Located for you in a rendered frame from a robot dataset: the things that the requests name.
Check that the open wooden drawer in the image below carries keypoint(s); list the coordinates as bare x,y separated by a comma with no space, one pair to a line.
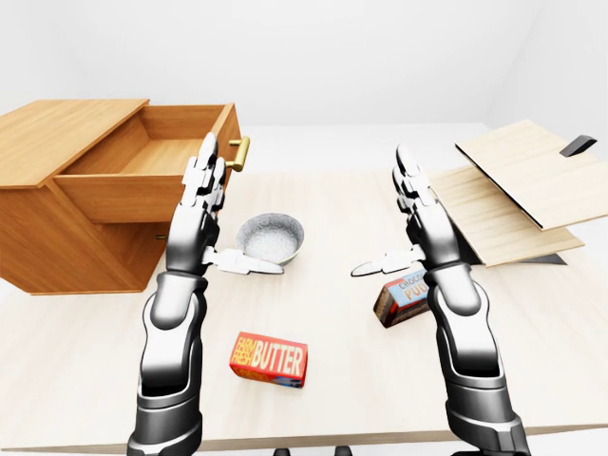
119,197

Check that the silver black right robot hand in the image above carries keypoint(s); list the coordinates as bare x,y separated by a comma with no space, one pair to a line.
434,233

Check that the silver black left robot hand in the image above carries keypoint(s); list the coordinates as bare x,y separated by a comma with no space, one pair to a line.
190,237

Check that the red butter box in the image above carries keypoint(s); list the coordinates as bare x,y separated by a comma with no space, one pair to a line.
271,360

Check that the pale wooden panel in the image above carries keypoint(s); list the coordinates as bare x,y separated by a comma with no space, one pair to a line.
537,176
499,228

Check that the black wedge block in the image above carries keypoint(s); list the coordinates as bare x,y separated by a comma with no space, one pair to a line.
577,145

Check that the small dark shape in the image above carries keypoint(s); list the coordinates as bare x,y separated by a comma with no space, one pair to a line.
343,451
281,452

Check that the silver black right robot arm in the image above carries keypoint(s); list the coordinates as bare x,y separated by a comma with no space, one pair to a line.
472,361

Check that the brown chocolate pudding box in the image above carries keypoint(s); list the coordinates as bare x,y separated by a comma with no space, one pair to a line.
401,299

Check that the closed wooden drawer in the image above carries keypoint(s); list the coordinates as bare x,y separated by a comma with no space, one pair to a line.
130,252

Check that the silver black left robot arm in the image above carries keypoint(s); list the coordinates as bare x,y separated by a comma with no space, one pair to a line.
168,361

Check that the wooden cabinet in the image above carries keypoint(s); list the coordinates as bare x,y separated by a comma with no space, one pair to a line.
43,237

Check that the grey speckled bowl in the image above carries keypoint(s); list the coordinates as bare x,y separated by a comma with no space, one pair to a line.
270,240

